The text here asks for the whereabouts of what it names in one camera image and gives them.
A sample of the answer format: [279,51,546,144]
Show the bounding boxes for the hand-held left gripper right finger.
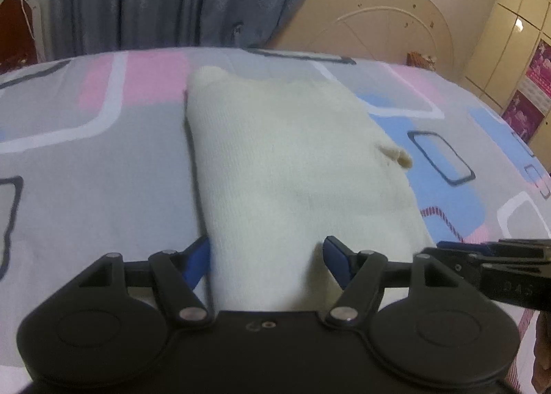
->
[323,236,466,328]

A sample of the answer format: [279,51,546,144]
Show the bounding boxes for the cream arched headboard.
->
[273,0,456,73]

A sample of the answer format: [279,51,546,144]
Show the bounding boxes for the patterned grey pink blue bedsheet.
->
[0,46,551,394]

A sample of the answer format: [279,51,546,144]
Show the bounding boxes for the pink wall poster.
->
[503,38,551,140]

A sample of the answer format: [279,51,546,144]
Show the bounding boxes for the cream wardrobe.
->
[456,0,551,119]

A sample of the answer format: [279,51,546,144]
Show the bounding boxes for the red panel with white frame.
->
[0,0,44,65]

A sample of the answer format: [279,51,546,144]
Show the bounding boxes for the person's right hand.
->
[532,312,551,394]

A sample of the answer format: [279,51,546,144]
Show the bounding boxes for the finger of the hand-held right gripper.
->
[436,238,551,268]
[419,247,551,314]

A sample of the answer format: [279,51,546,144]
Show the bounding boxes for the cream knitted garment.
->
[184,67,435,313]

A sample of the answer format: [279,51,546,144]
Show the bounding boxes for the orange patterned pillow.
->
[406,51,438,73]

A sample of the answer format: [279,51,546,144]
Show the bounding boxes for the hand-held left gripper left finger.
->
[75,236,215,327]

